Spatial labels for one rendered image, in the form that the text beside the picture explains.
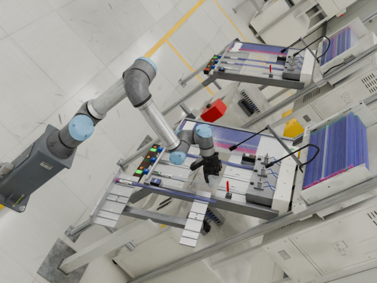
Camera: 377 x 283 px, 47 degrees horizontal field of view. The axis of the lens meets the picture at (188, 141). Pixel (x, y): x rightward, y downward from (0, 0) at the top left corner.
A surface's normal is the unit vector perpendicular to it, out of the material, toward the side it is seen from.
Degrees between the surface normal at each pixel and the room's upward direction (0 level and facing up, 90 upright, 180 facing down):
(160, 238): 90
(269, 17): 90
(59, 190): 0
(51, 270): 0
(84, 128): 7
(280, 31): 90
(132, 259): 90
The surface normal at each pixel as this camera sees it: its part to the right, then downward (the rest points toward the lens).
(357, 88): -0.30, 0.53
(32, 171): -0.06, 0.74
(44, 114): 0.70, -0.44
